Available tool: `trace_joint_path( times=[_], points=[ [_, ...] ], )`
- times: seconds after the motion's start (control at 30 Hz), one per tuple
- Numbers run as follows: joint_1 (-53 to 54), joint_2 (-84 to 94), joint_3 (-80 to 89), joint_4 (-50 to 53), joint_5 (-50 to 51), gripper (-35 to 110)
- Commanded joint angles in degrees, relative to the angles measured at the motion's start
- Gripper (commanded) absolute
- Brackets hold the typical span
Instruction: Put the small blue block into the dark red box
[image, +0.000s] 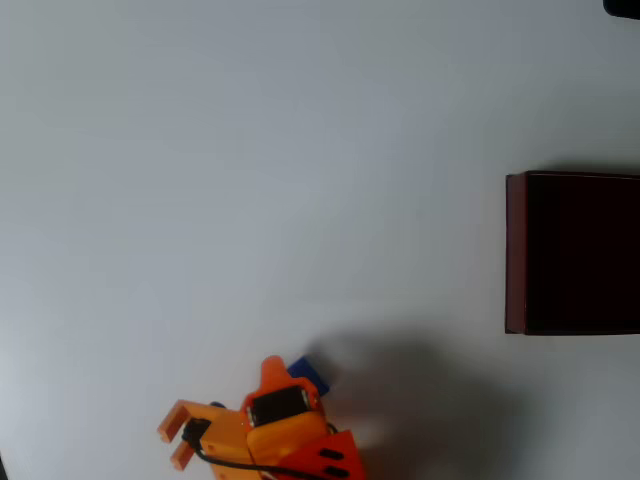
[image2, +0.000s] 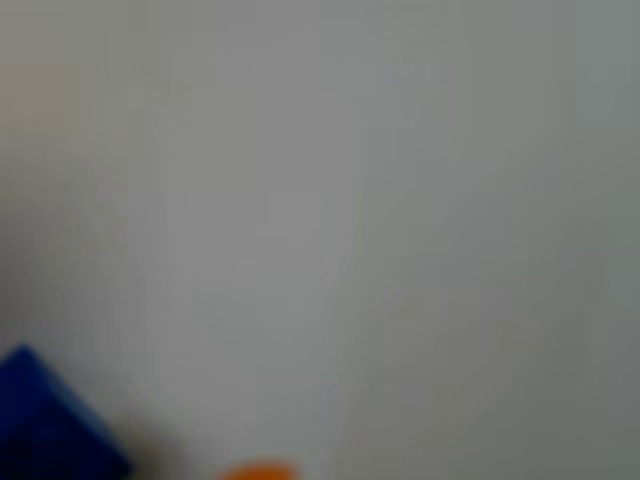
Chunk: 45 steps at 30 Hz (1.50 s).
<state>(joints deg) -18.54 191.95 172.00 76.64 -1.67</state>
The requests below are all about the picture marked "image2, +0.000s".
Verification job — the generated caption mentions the blue block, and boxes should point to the blue block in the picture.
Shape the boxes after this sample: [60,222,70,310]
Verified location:
[0,343,135,480]

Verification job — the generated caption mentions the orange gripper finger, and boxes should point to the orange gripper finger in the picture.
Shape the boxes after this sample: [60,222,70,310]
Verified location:
[212,458,304,480]

